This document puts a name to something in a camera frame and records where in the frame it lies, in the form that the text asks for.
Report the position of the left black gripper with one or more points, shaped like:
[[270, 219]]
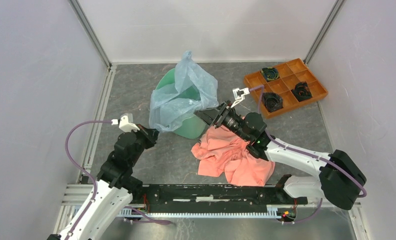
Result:
[[150, 134]]

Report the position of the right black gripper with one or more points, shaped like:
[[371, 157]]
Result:
[[208, 116]]

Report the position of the light blue plastic trash bag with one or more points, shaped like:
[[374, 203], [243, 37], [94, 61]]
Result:
[[193, 89]]

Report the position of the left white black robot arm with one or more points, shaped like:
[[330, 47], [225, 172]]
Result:
[[114, 188]]

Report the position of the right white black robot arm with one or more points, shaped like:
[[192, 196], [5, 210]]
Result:
[[330, 176]]

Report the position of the green plastic trash bin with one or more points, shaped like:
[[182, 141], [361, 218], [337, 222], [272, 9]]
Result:
[[193, 127]]

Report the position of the salmon pink cloth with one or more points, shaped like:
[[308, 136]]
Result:
[[221, 151]]

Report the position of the black round part front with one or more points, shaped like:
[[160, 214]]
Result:
[[272, 101]]

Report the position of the black round part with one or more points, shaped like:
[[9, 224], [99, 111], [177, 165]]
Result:
[[301, 91], [272, 101]]

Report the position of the black coil with yellow-green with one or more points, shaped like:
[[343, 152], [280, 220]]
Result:
[[270, 74]]

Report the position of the orange compartment tray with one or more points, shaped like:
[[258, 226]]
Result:
[[291, 73]]

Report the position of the black round part right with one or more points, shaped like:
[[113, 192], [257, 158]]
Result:
[[301, 91]]

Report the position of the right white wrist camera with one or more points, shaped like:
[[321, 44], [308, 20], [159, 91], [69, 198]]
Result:
[[239, 95]]

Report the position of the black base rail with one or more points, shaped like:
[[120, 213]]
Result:
[[210, 201]]

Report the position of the left aluminium frame post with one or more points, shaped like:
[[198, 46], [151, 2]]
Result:
[[81, 15]]

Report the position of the aluminium frame post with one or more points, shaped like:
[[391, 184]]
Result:
[[338, 4], [81, 15]]

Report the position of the right aluminium frame post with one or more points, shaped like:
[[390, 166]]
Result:
[[338, 4]]

